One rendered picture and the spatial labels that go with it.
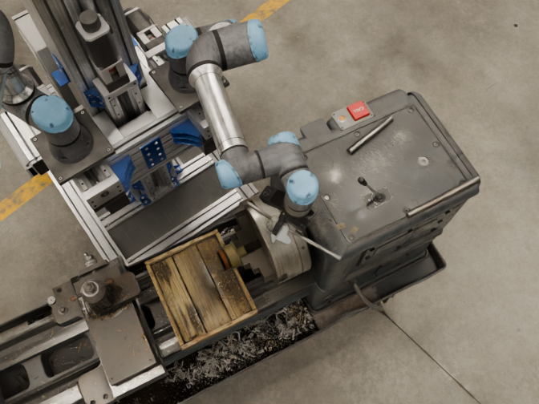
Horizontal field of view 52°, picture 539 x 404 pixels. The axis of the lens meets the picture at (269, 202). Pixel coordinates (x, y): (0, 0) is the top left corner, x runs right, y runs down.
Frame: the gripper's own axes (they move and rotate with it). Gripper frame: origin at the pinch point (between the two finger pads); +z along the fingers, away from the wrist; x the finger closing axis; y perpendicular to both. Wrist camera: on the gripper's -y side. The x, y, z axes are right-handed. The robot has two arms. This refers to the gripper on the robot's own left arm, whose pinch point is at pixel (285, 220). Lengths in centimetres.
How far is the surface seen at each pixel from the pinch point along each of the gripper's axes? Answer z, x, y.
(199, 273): 48, -22, -20
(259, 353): 77, -31, 15
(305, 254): 18.2, -0.5, 10.0
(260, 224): 12.6, -2.0, -7.0
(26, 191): 147, -28, -145
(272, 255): 14.8, -7.6, 1.6
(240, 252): 25.3, -10.8, -8.6
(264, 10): 153, 158, -107
